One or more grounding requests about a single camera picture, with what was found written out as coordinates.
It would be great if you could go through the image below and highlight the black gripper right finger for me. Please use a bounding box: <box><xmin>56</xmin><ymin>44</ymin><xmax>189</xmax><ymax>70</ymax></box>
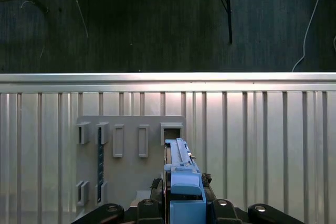
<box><xmin>201</xmin><ymin>172</ymin><xmax>307</xmax><ymax>224</ymax></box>

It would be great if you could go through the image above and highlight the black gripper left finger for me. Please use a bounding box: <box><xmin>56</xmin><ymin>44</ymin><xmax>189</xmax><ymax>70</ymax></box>
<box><xmin>72</xmin><ymin>177</ymin><xmax>166</xmax><ymax>224</ymax></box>

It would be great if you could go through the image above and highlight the hard disk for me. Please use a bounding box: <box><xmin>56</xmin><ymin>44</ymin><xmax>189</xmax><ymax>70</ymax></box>
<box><xmin>162</xmin><ymin>137</ymin><xmax>208</xmax><ymax>224</ymax></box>

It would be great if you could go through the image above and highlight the grey parts rack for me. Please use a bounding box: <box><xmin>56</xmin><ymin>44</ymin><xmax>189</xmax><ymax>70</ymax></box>
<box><xmin>75</xmin><ymin>115</ymin><xmax>187</xmax><ymax>224</ymax></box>

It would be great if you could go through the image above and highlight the black metal stand leg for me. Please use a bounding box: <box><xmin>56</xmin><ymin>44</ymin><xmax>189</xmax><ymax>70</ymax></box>
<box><xmin>212</xmin><ymin>0</ymin><xmax>234</xmax><ymax>44</ymax></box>

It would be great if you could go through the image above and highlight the white cable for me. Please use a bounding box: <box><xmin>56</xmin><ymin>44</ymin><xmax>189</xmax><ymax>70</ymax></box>
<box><xmin>291</xmin><ymin>0</ymin><xmax>336</xmax><ymax>72</ymax></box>

